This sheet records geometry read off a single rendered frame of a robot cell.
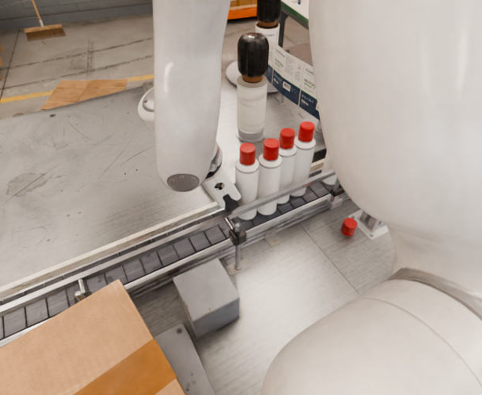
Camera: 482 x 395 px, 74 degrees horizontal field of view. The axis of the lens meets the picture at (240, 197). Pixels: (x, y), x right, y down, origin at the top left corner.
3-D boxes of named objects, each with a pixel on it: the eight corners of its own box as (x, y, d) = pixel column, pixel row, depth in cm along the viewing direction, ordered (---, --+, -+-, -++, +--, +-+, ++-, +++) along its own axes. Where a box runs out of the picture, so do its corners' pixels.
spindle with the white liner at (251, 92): (255, 123, 106) (259, 26, 84) (269, 137, 100) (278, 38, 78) (231, 131, 103) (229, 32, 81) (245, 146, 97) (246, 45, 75)
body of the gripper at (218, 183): (230, 164, 57) (248, 197, 66) (206, 134, 63) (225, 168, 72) (194, 187, 57) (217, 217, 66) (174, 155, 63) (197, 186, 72)
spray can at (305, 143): (302, 183, 87) (315, 117, 72) (308, 197, 83) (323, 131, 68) (284, 184, 86) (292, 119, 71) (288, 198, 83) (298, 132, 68)
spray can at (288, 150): (273, 188, 85) (280, 122, 70) (291, 193, 84) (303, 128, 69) (266, 201, 82) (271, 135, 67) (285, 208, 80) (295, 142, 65)
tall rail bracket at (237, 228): (232, 246, 79) (230, 201, 66) (246, 269, 74) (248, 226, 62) (220, 251, 77) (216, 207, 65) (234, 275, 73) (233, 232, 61)
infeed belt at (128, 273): (490, 106, 120) (496, 97, 117) (512, 117, 115) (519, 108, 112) (-8, 317, 66) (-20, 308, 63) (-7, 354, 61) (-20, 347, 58)
